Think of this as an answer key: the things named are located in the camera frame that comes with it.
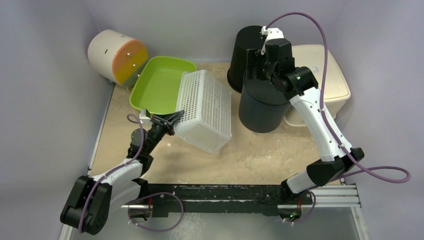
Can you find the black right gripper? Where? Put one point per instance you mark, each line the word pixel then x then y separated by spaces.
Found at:
pixel 253 56

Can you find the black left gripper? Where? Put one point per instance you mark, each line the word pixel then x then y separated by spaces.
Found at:
pixel 168 121

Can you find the green and white tray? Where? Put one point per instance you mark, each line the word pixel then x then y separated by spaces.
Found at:
pixel 158 84

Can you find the large black plastic bin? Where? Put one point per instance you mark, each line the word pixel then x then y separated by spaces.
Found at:
pixel 247 39

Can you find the white perforated basket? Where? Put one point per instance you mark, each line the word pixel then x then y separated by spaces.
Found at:
pixel 206 102

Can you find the dark blue bin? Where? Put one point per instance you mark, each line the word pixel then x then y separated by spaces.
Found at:
pixel 261 106

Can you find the cream perforated plastic basket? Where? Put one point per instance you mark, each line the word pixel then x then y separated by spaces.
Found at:
pixel 336 89

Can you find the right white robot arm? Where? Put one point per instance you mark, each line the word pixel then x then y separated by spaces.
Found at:
pixel 271 82

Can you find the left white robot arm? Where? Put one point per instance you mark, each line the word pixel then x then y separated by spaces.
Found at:
pixel 91 199

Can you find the white drum with coloured drawers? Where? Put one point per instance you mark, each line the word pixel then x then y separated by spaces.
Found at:
pixel 117 57

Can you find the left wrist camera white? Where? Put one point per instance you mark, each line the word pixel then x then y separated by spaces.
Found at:
pixel 145 116

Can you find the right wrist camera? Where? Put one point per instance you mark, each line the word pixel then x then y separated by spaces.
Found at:
pixel 269 34

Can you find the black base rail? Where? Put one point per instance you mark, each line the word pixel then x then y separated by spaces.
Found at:
pixel 268 200

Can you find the aluminium frame rail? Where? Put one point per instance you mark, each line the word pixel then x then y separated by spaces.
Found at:
pixel 332 196

